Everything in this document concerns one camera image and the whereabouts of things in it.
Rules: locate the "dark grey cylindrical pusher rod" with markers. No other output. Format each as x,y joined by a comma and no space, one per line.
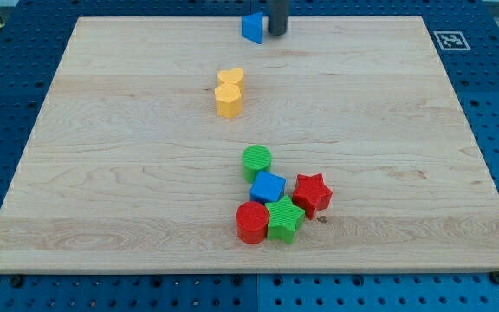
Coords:
278,17

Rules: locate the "blue triangle block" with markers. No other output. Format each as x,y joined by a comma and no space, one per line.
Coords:
251,27

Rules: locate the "yellow heart block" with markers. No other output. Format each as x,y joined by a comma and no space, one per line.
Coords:
233,76

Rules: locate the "yellow hexagon block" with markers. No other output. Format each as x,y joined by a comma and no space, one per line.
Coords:
228,100

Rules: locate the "green cylinder block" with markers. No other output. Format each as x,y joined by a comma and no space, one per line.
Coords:
255,158

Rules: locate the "blue cube block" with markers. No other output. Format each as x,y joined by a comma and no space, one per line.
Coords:
267,187

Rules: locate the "white fiducial marker tag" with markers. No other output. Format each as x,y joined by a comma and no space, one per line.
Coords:
451,40

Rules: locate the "red star block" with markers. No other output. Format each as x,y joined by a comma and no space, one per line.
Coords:
311,194

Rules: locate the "green star block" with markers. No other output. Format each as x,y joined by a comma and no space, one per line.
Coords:
285,219

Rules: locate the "red cylinder block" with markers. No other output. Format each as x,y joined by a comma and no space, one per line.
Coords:
252,220

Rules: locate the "light wooden board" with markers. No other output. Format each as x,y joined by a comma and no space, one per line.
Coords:
129,169

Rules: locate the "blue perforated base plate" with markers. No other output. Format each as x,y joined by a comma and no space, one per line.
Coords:
32,42

